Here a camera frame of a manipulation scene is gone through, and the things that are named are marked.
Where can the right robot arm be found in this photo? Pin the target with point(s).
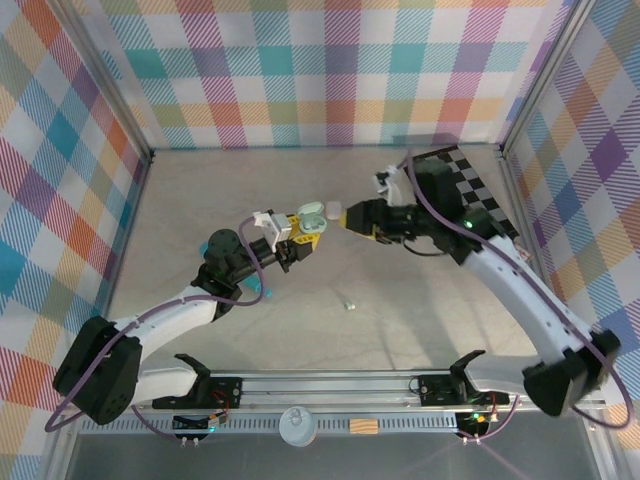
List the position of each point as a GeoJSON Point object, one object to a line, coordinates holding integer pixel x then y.
{"type": "Point", "coordinates": [525, 295]}

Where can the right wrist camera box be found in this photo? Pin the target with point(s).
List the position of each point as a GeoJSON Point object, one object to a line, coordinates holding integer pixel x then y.
{"type": "Point", "coordinates": [392, 190]}

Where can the black grey chessboard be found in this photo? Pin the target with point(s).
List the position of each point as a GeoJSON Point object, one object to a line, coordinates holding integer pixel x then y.
{"type": "Point", "coordinates": [480, 185]}

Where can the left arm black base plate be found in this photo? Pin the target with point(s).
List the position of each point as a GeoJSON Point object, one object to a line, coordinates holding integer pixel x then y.
{"type": "Point", "coordinates": [227, 392]}

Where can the white earbud case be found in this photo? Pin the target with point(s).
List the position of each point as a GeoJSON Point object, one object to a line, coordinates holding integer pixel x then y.
{"type": "Point", "coordinates": [334, 210]}

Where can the mint green earbud case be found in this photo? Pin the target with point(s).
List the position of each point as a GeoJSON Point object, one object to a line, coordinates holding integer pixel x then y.
{"type": "Point", "coordinates": [312, 207]}

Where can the small controller board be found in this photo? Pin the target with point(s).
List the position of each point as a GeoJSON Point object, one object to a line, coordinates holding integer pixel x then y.
{"type": "Point", "coordinates": [475, 421]}
{"type": "Point", "coordinates": [210, 424]}

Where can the white round cap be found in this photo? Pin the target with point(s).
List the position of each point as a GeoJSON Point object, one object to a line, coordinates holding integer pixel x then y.
{"type": "Point", "coordinates": [298, 430]}

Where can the small wooden block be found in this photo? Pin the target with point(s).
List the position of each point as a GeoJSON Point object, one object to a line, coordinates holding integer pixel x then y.
{"type": "Point", "coordinates": [363, 426]}

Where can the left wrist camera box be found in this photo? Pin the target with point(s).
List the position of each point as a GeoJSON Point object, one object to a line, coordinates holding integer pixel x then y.
{"type": "Point", "coordinates": [270, 225]}

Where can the teal pen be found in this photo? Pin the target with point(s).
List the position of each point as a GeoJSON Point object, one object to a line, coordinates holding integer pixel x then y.
{"type": "Point", "coordinates": [263, 291]}

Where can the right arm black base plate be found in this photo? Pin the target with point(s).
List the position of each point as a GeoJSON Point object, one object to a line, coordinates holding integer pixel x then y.
{"type": "Point", "coordinates": [435, 390]}

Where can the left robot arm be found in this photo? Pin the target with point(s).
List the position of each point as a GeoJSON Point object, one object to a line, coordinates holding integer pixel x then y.
{"type": "Point", "coordinates": [165, 315]}

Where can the aluminium frame post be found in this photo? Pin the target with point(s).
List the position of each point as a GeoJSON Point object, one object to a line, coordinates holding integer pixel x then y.
{"type": "Point", "coordinates": [547, 75]}
{"type": "Point", "coordinates": [112, 85]}

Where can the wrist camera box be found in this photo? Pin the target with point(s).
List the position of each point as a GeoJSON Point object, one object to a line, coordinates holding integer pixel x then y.
{"type": "Point", "coordinates": [270, 225]}
{"type": "Point", "coordinates": [392, 190]}

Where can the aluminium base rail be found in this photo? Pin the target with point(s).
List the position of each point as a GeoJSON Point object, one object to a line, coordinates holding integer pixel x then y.
{"type": "Point", "coordinates": [325, 395]}

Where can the perforated metal strip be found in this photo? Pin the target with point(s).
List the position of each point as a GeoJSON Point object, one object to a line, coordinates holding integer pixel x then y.
{"type": "Point", "coordinates": [250, 425]}

